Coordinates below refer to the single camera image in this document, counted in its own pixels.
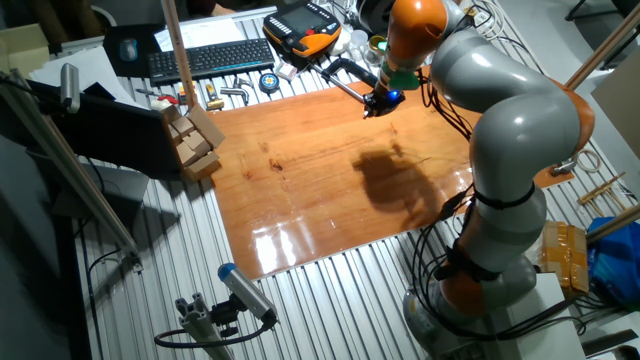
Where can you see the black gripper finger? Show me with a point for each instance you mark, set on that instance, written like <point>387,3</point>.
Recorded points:
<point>376,112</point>
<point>370,99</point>

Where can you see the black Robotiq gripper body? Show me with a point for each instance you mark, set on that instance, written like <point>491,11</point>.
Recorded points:
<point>392,98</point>

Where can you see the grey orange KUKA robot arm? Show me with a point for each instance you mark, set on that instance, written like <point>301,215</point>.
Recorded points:
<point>525,125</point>

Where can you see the green wrist flange adapter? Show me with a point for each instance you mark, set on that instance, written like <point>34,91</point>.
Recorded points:
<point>402,80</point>

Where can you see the black C-clamp steel screw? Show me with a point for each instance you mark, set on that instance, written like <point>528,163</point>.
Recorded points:
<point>345,67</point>

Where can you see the glass jar gold lid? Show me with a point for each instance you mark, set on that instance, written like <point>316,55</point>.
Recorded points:
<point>375,47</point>

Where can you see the clear jar white lid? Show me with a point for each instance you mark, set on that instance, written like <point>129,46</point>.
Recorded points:
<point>359,40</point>

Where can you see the white rounded plastic object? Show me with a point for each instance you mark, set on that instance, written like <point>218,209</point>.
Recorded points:
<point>341,44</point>

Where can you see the black round spool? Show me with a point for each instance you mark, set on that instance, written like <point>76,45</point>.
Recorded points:
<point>372,12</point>

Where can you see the small white card box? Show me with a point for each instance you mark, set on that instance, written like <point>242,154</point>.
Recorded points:
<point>286,71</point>

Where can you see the glossy wooden board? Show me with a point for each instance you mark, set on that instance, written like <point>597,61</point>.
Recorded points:
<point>310,175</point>

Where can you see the blue round tape measure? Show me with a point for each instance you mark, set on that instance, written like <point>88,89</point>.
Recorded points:
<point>269,82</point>

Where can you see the black orange teach pendant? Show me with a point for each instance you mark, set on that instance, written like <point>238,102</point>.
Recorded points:
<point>300,22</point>

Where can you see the white power strip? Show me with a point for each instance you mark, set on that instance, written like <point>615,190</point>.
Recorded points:
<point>482,17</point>

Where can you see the silver metal clip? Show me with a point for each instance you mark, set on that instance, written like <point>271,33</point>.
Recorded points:
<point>243,82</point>

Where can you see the bent metal pipe fitting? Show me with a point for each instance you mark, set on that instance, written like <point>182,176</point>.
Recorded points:
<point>235,92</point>

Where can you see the brass fitting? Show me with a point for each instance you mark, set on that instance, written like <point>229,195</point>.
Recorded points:
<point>215,103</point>

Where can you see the cardboard flap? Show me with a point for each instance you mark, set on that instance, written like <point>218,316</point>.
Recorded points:
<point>207,125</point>

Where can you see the black computer keyboard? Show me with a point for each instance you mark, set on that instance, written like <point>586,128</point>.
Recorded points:
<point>210,59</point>

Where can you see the white paper sheets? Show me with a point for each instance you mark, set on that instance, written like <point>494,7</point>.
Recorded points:
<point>210,32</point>

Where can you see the small cardboard box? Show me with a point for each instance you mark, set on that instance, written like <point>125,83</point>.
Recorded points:
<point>183,126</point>
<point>196,143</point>
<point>202,167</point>

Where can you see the silver metal clamp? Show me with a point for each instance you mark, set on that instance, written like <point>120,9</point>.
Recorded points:
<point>564,167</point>

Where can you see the beige tape roll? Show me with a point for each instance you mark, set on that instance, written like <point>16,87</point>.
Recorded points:
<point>595,156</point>

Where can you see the wooden sticks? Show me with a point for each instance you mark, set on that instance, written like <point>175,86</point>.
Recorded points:
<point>600,190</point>

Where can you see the grey cardboard sheet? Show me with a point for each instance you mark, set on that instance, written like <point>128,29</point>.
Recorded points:
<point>620,105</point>

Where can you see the taped cardboard parcel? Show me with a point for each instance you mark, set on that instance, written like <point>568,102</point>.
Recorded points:
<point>565,255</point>

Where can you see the dark computer mouse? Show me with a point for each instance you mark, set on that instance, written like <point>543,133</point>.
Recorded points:
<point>128,50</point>

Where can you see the black mouse pad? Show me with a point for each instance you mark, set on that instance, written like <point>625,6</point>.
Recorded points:
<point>112,62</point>

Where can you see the black flat panel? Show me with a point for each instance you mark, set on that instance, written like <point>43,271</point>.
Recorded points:
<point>110,135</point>

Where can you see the aluminium profile piece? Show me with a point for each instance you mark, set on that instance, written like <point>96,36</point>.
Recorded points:
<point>197,322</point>

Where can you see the white paper stack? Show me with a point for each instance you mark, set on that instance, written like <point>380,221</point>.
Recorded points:
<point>95,70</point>

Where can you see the blue plastic bag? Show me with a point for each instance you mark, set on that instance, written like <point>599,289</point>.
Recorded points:
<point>617,265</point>

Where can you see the beige cardboard box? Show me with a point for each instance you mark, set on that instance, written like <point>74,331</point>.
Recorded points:
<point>25,50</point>

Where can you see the wooden post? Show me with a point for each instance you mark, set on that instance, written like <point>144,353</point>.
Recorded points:
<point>177,50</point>
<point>615,223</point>
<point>600,50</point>

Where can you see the silver camera blue end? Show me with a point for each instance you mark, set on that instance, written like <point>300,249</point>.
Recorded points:
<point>245,290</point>

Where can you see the black camera bracket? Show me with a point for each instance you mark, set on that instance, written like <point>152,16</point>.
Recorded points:
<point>222,315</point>

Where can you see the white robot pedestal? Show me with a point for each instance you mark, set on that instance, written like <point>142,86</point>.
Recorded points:
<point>545,320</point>

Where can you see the aluminium frame bar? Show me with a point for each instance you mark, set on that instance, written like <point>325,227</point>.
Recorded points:
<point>75,175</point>

